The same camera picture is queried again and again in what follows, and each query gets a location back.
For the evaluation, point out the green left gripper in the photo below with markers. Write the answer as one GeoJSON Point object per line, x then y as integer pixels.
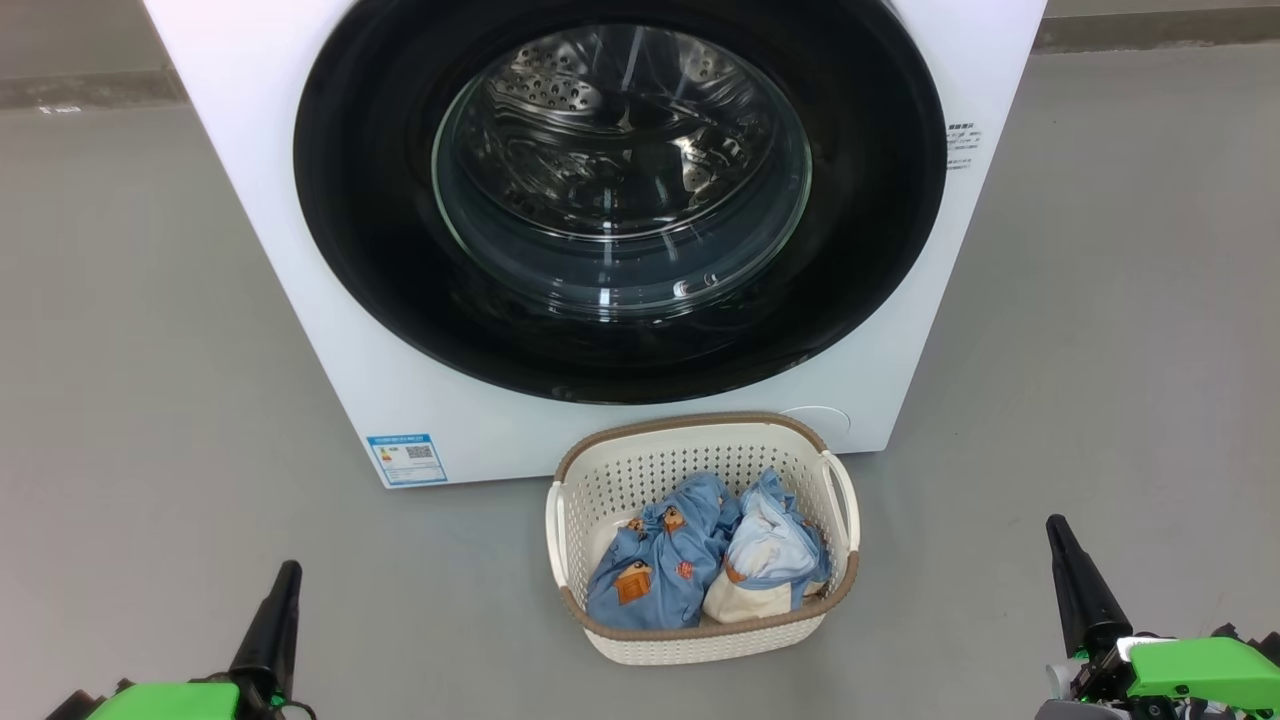
{"type": "Point", "coordinates": [170, 703]}

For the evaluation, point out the round white filter cover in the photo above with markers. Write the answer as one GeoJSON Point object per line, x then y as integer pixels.
{"type": "Point", "coordinates": [825, 422]}

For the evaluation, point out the blue energy label sticker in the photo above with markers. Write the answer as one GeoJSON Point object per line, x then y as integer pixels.
{"type": "Point", "coordinates": [405, 460]}

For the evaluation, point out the black round glass washer door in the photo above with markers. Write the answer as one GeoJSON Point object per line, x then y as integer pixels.
{"type": "Point", "coordinates": [370, 250]}

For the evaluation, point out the blue garment with orange patches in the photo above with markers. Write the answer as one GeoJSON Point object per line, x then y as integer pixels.
{"type": "Point", "coordinates": [650, 570]}

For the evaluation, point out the cream perforated laundry basket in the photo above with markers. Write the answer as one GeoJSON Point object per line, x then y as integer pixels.
{"type": "Point", "coordinates": [640, 465]}

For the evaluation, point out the light blue and cream garment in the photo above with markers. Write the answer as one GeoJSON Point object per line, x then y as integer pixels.
{"type": "Point", "coordinates": [770, 550]}

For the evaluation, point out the white front-load washing machine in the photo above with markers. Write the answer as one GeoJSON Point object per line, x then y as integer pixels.
{"type": "Point", "coordinates": [880, 330]}

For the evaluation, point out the stainless steel washing machine drum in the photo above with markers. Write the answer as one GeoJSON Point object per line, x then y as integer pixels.
{"type": "Point", "coordinates": [560, 90]}

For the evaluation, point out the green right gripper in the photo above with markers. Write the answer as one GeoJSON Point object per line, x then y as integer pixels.
{"type": "Point", "coordinates": [1200, 670]}

